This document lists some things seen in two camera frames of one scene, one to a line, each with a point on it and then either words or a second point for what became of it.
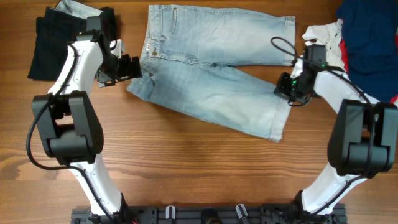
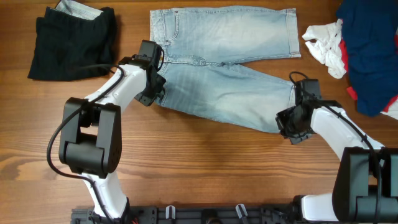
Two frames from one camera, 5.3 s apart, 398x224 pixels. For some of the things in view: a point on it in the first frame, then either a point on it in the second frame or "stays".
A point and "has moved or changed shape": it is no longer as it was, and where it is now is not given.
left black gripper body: x=119 y=69 to x=147 y=96
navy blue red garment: x=369 y=46 stays
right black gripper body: x=291 y=88 to x=296 y=131
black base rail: x=211 y=214 stays
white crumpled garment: x=329 y=35 stays
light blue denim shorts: x=183 y=56 has moved or changed shape
